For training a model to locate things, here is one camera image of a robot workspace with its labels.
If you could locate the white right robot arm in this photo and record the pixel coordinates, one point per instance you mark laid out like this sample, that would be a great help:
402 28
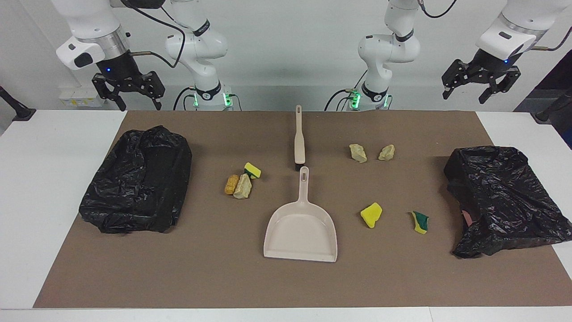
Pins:
196 44

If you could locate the black bag lined bin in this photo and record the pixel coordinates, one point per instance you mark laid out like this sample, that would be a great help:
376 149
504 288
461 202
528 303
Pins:
134 188
505 201

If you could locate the yellow green sponge piece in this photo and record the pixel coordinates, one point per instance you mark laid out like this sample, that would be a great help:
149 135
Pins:
253 169
421 223

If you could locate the black stand foot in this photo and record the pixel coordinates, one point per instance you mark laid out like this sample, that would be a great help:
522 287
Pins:
547 114
20 112

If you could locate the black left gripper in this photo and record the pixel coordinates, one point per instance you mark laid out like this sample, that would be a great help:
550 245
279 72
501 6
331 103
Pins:
491 67

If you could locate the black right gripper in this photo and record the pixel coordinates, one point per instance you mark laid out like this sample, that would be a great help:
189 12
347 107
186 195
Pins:
120 69

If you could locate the orange brown foam chunk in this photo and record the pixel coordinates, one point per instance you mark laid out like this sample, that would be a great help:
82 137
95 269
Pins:
231 184

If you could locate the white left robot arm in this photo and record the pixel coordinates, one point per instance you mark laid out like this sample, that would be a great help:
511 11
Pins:
389 49

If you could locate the white wall socket box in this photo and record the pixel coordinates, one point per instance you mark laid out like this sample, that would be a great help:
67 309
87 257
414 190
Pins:
82 97

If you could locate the pale yellow foam chunk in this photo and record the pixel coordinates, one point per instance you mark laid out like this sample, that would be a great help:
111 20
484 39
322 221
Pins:
358 153
387 153
242 187

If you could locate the brown table mat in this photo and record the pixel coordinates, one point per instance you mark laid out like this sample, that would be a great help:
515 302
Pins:
286 277

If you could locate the beige plastic dustpan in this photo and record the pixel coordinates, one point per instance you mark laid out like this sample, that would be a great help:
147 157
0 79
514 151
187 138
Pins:
299 232

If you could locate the beige hand brush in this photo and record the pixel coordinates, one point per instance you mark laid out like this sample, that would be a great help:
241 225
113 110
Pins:
299 143

